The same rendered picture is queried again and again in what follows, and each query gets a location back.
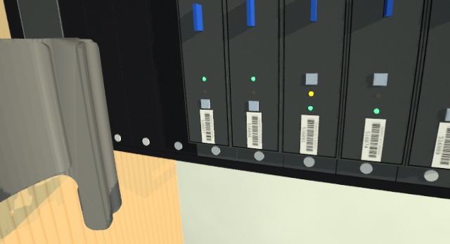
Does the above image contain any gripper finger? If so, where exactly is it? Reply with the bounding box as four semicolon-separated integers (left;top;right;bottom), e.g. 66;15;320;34
0;37;122;231

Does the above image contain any black server rack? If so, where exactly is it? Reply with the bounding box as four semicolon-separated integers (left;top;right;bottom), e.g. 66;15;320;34
4;0;450;199

